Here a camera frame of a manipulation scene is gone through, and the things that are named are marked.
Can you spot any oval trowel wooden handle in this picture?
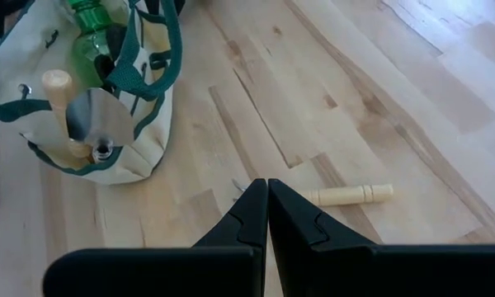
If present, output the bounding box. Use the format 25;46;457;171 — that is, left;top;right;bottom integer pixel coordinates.
40;68;95;163

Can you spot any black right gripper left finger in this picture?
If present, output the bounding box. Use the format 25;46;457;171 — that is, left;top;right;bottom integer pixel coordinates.
43;177;271;297

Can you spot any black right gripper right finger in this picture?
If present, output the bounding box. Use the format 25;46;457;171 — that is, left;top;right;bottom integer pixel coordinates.
269;177;495;297

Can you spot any beige green-trimmed gardening bag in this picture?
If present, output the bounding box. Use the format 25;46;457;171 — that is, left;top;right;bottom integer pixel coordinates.
0;0;184;186

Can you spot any round trowel wooden handle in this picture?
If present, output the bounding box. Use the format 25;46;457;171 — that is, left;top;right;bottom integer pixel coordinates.
64;87;135;163

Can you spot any hand fork wooden handle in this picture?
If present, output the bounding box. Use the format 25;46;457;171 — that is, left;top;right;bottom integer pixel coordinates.
230;177;395;207

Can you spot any green spray bottle white cap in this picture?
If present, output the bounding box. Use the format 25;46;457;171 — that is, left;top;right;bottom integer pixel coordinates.
68;0;127;90

